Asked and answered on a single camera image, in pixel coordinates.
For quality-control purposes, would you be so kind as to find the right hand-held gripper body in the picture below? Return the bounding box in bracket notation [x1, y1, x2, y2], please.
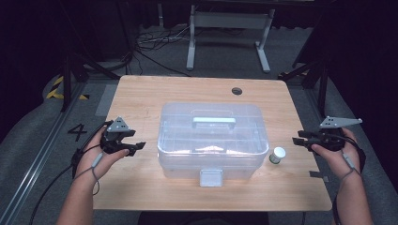
[314, 115, 363, 153]

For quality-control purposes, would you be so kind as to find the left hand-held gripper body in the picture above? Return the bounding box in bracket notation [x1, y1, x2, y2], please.
[99, 116, 131, 155]

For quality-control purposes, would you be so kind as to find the small white-capped bottle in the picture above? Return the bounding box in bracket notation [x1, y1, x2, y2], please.
[268, 146, 287, 165]

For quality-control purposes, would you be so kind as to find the clear plastic storage box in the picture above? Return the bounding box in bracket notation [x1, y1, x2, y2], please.
[157, 101, 270, 188]

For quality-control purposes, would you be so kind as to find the person's right hand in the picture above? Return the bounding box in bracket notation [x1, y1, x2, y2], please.
[311, 127, 364, 181]

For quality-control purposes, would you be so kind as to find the person's left hand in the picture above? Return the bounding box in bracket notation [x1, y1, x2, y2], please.
[76, 127, 130, 186]

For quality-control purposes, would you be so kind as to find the black metal stand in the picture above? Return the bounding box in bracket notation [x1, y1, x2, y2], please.
[59, 51, 122, 113]
[277, 59, 330, 117]

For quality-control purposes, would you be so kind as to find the yellow and black floor tape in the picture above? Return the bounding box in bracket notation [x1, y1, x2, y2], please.
[45, 75, 90, 101]

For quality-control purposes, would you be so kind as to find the person's dark clothing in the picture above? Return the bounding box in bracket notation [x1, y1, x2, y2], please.
[137, 211, 270, 225]

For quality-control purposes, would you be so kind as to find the grey left wrist strap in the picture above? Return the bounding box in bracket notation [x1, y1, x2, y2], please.
[73, 152, 105, 196]

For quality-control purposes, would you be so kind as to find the grey wrist strap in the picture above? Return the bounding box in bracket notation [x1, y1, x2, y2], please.
[338, 151, 364, 186]
[73, 152, 105, 196]

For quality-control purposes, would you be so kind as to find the grey right wrist strap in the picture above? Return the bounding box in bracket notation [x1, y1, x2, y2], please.
[338, 151, 364, 186]

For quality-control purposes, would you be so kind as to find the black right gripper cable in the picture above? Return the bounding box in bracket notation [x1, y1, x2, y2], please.
[331, 132, 368, 225]

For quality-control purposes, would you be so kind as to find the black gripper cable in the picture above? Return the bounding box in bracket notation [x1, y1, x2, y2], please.
[331, 132, 368, 225]
[28, 123, 109, 225]

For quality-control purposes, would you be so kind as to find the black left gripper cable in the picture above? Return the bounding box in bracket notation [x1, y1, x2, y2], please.
[28, 123, 109, 225]

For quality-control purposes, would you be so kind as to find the aluminium floor rail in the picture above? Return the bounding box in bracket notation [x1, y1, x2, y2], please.
[0, 82, 87, 225]

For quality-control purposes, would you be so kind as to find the bundle of floor cables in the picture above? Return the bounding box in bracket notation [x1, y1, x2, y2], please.
[132, 23, 192, 78]

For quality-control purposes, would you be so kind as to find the white metal desk frame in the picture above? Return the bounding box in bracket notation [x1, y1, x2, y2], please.
[186, 4, 276, 75]

